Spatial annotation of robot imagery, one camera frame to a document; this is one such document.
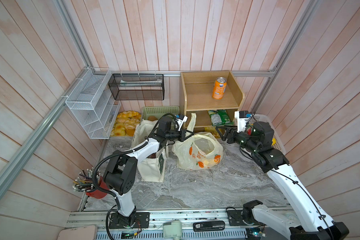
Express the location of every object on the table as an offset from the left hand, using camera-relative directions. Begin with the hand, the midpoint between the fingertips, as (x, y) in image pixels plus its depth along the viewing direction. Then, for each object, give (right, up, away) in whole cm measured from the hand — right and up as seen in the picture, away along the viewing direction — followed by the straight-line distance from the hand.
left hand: (193, 136), depth 83 cm
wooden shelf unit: (+5, +27, +8) cm, 29 cm away
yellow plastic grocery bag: (+3, -8, -2) cm, 9 cm away
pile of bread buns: (-46, +8, +21) cm, 51 cm away
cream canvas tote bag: (-22, -16, -8) cm, 28 cm away
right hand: (+11, +5, -14) cm, 18 cm away
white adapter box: (-11, -43, -15) cm, 47 cm away
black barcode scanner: (+6, -41, -15) cm, 44 cm away
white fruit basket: (+56, -4, +12) cm, 57 cm away
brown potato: (-29, +13, +32) cm, 45 cm away
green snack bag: (+18, +11, +9) cm, 23 cm away
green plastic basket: (-25, +18, +36) cm, 48 cm away
